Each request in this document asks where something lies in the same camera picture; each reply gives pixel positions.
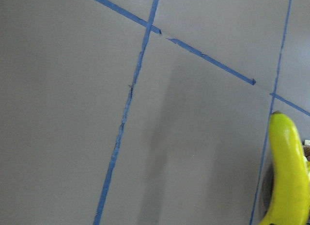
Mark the wicker fruit basket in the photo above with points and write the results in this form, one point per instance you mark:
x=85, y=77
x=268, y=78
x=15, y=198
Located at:
x=306, y=150

